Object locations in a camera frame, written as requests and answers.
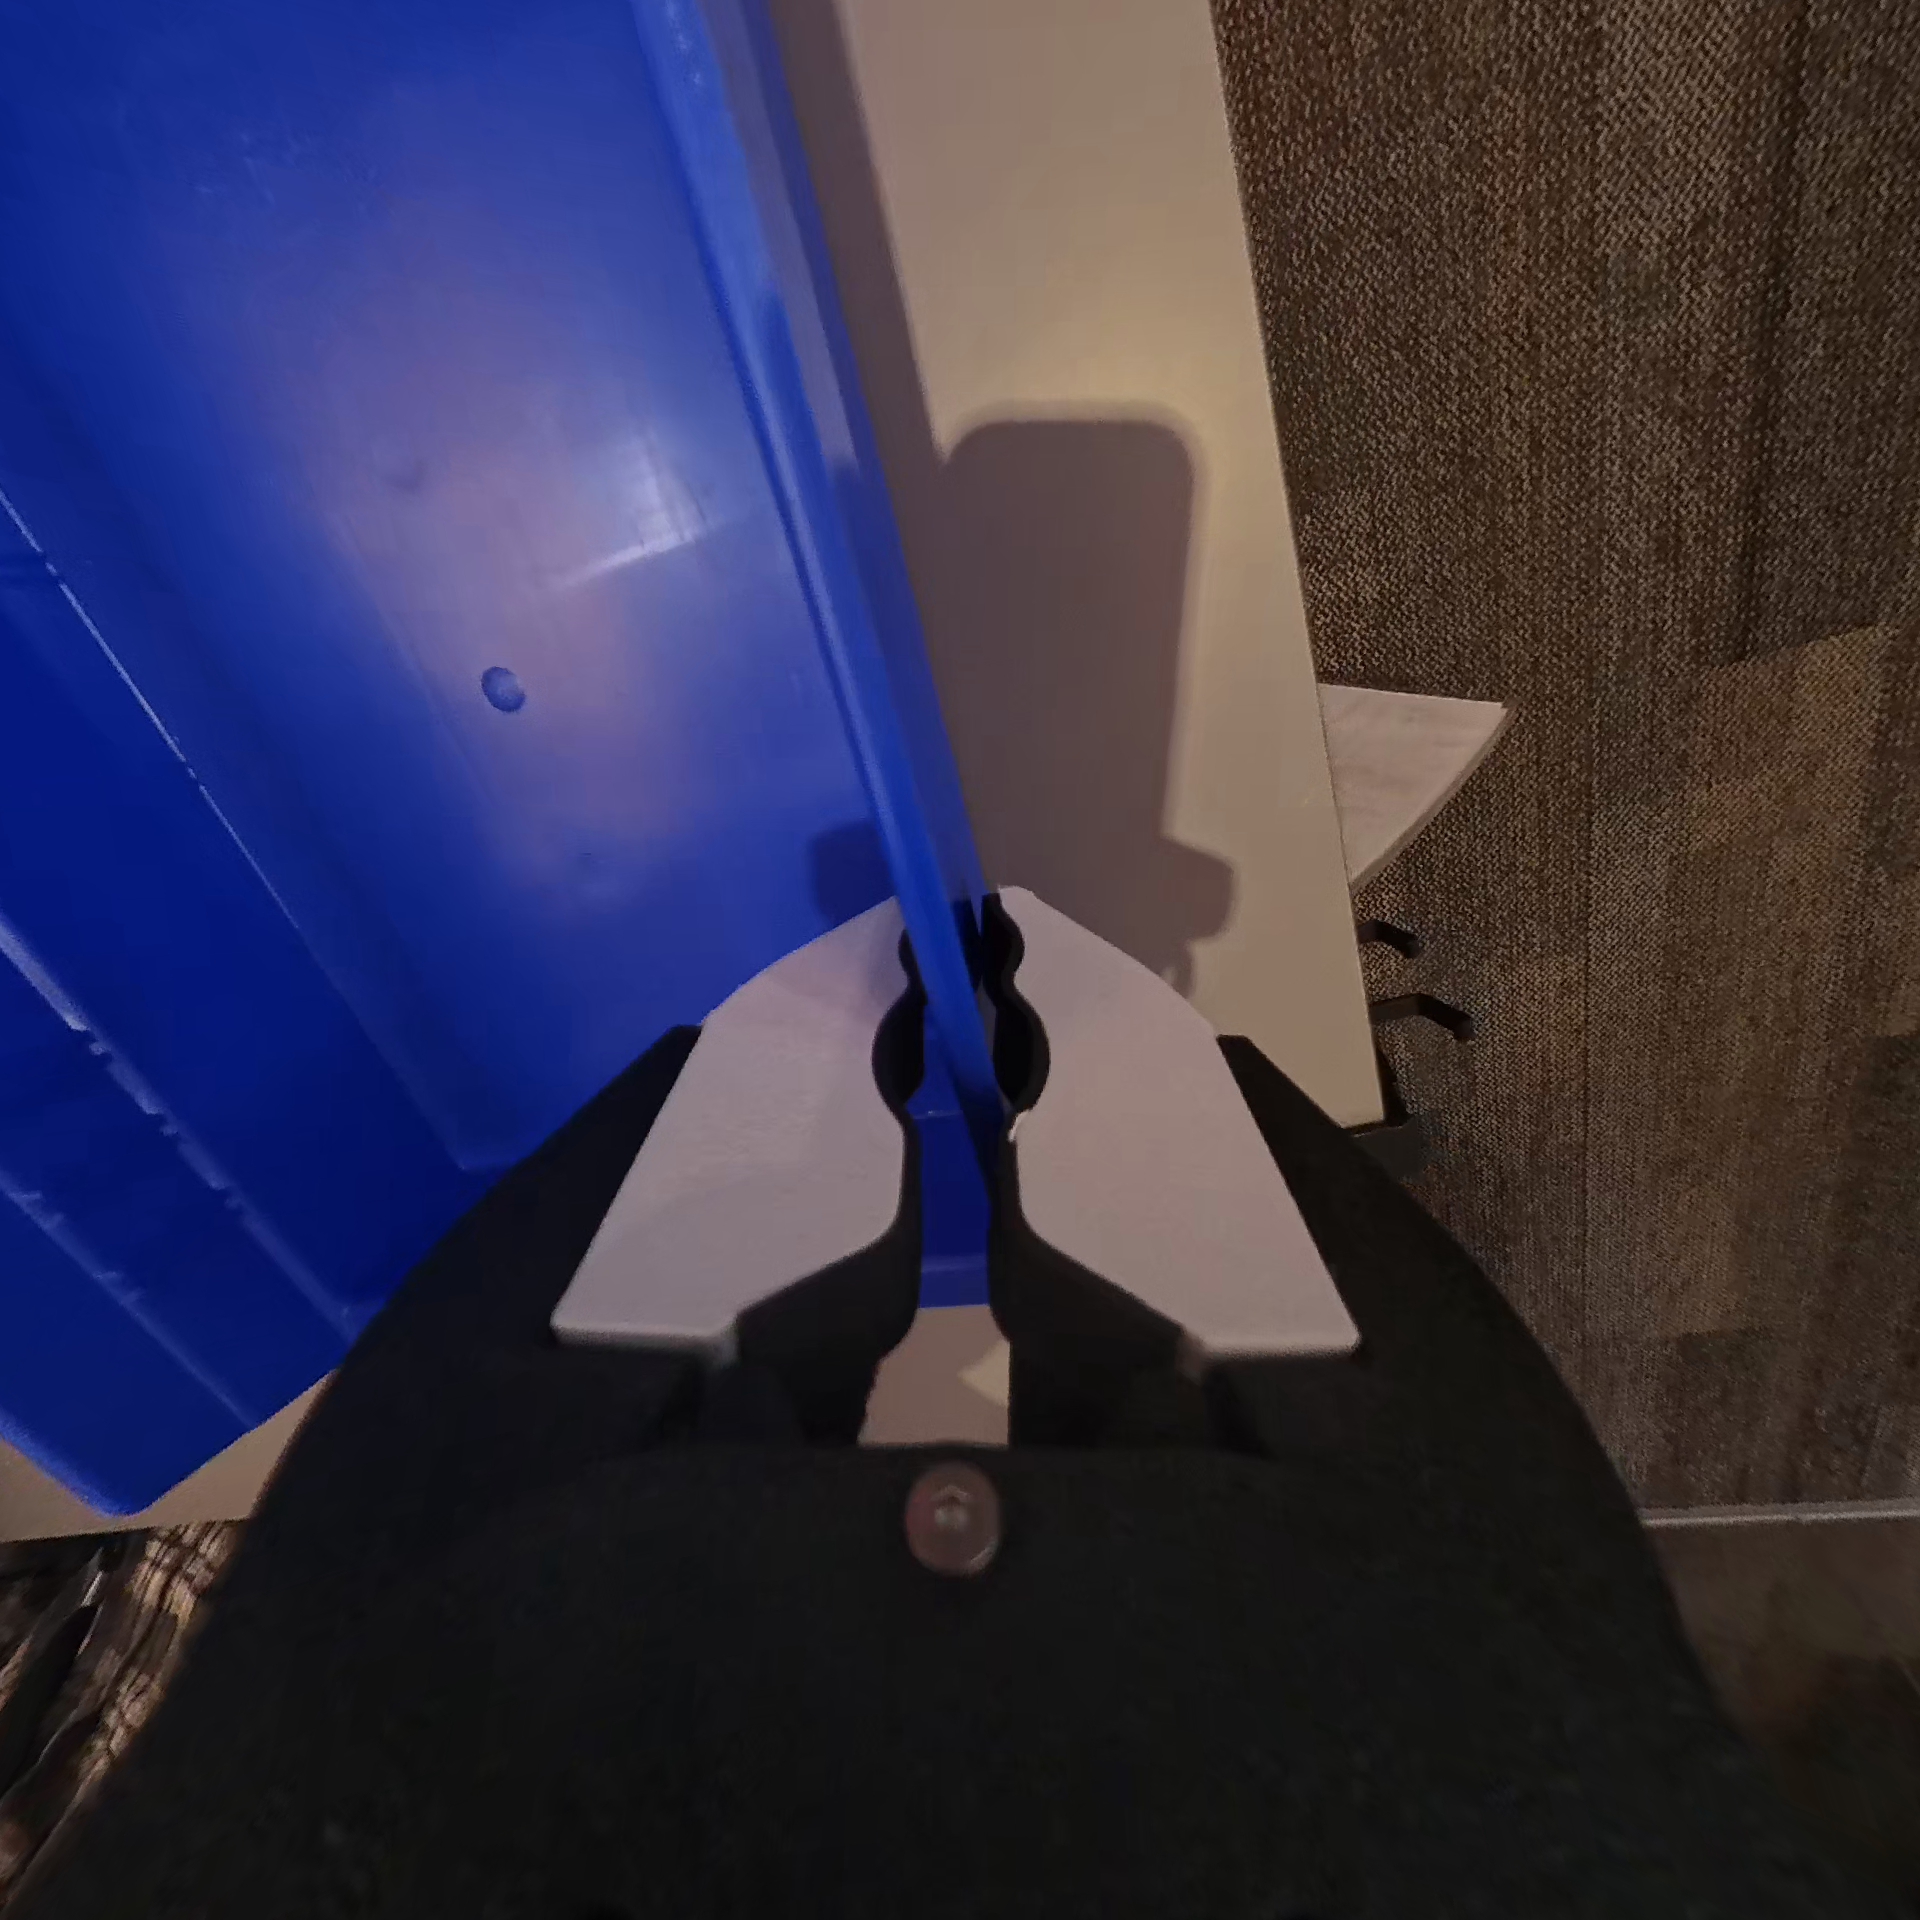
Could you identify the blue plastic bin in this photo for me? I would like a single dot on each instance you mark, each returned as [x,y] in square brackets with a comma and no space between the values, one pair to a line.
[374,525]

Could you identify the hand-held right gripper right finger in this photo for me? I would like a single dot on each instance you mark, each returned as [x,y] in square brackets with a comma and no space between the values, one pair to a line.
[1184,1185]

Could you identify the person's plaid shirt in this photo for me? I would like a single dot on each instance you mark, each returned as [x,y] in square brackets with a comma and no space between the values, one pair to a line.
[134,1651]

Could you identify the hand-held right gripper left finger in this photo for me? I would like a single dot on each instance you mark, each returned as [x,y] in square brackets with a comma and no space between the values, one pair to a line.
[751,1185]

